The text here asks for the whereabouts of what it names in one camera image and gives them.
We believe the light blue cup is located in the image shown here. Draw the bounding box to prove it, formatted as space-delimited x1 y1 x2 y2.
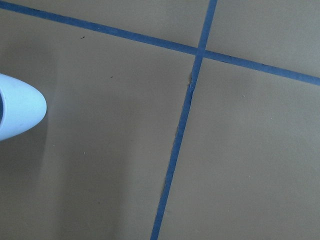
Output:
0 74 47 141

